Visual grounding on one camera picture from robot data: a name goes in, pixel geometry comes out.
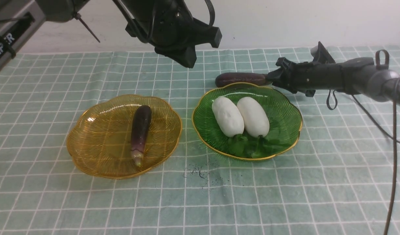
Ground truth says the black cable right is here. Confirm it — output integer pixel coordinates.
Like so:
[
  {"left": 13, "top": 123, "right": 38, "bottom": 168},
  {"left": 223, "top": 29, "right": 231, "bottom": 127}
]
[{"left": 326, "top": 76, "right": 400, "bottom": 235}]

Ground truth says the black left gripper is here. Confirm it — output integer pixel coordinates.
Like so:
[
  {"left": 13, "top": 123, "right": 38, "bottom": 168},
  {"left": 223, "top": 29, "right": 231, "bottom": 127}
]
[{"left": 121, "top": 0, "right": 222, "bottom": 68}]

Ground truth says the green plastic plate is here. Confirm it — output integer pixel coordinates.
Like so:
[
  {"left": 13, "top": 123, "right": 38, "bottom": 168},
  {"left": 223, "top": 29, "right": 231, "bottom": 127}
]
[{"left": 191, "top": 82, "right": 303, "bottom": 162}]

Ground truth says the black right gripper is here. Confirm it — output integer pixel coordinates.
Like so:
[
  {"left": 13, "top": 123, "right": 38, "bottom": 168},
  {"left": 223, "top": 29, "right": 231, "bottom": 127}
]
[{"left": 267, "top": 42, "right": 345, "bottom": 97}]

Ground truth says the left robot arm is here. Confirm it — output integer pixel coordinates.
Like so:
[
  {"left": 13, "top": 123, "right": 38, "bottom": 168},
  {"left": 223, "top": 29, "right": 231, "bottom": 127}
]
[{"left": 0, "top": 0, "right": 222, "bottom": 71}]

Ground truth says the dark purple eggplant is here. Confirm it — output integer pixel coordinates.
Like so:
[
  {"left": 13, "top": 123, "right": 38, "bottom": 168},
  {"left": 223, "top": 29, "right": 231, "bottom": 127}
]
[{"left": 130, "top": 105, "right": 152, "bottom": 168}]

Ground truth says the white radish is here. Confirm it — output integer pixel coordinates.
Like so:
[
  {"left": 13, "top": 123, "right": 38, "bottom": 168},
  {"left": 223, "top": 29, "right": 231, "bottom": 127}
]
[
  {"left": 212, "top": 97, "right": 247, "bottom": 157},
  {"left": 237, "top": 97, "right": 287, "bottom": 159}
]

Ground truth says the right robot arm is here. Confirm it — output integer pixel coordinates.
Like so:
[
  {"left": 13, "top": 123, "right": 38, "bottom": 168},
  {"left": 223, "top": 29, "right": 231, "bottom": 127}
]
[{"left": 266, "top": 42, "right": 400, "bottom": 106}]

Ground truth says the amber plastic plate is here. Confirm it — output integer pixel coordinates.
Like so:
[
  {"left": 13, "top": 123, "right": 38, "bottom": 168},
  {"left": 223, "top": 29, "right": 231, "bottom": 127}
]
[{"left": 66, "top": 95, "right": 183, "bottom": 180}]

